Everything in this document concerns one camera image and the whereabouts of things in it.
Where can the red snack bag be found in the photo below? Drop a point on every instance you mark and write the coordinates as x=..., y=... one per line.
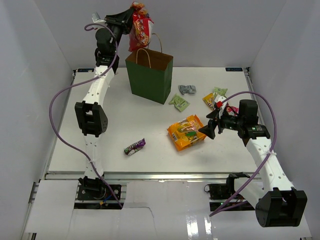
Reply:
x=142, y=27

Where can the blue label left corner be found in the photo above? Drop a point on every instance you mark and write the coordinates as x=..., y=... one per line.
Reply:
x=85, y=70

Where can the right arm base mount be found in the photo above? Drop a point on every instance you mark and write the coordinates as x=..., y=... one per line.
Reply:
x=219, y=192

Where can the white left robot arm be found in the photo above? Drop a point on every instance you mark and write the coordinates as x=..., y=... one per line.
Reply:
x=90, y=115

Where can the grey snack packet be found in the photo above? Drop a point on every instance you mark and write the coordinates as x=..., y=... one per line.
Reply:
x=187, y=89

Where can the pink candy packet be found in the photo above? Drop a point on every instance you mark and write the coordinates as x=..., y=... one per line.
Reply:
x=232, y=109

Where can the orange candy bag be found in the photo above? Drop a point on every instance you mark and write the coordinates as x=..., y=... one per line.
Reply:
x=185, y=133

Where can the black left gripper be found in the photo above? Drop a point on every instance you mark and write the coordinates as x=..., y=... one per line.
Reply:
x=122, y=20

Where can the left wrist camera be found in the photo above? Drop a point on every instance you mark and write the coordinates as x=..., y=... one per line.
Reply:
x=97, y=19

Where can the blue label right corner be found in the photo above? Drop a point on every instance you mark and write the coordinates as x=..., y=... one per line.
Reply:
x=233, y=69

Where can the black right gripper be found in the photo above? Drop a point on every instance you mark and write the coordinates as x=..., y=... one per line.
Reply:
x=209, y=130

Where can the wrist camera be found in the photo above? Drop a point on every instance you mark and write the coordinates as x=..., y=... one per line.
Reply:
x=97, y=19
x=220, y=104

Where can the light green snack packet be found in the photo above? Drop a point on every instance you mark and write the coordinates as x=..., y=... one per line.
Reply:
x=179, y=103

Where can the blue label corner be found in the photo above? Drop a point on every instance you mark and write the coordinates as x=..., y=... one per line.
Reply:
x=233, y=69
x=85, y=70

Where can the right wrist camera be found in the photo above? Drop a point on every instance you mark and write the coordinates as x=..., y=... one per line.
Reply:
x=220, y=104

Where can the green paper bag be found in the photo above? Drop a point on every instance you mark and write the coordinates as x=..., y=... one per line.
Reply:
x=150, y=74

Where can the purple candy wrapper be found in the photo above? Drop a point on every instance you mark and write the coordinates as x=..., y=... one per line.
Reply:
x=135, y=147

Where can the yellow M&M's bag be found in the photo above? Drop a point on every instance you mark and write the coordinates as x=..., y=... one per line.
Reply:
x=210, y=100

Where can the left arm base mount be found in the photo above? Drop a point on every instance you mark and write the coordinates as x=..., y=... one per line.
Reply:
x=93, y=194

